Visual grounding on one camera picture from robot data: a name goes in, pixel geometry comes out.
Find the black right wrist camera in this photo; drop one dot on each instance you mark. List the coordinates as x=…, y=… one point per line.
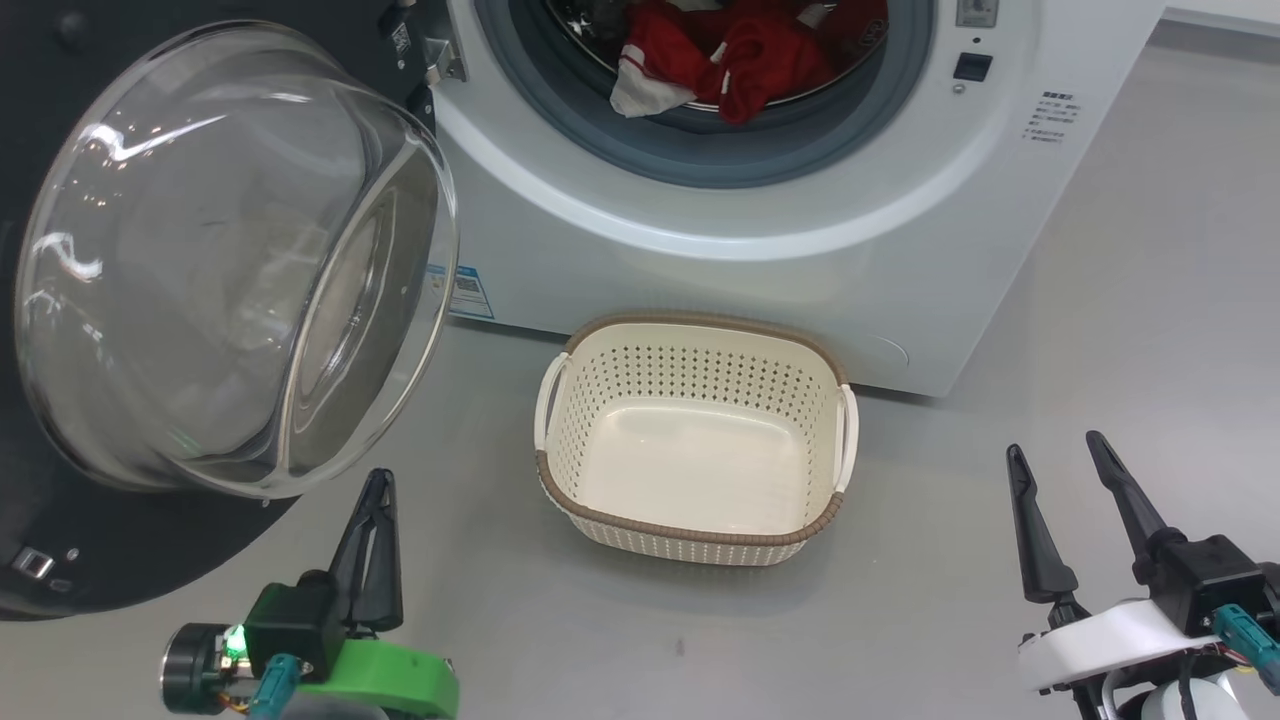
x=1210, y=580

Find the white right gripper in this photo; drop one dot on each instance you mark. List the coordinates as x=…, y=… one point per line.
x=1110, y=640

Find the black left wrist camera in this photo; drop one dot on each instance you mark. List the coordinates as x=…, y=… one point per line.
x=292, y=625

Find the white front-load washing machine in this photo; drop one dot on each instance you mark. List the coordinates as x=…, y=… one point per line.
x=760, y=260

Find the red and white garment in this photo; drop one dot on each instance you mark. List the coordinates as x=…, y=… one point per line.
x=760, y=60

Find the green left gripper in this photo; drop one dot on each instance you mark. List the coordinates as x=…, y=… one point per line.
x=390, y=680

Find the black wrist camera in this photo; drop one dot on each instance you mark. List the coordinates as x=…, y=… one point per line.
x=1210, y=580
x=292, y=625

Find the cream perforated laundry basket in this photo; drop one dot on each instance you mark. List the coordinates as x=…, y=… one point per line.
x=700, y=470

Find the round glass washing machine door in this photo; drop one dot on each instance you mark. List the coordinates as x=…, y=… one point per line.
x=230, y=260

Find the blue energy label sticker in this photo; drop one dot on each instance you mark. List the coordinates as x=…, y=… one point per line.
x=468, y=292

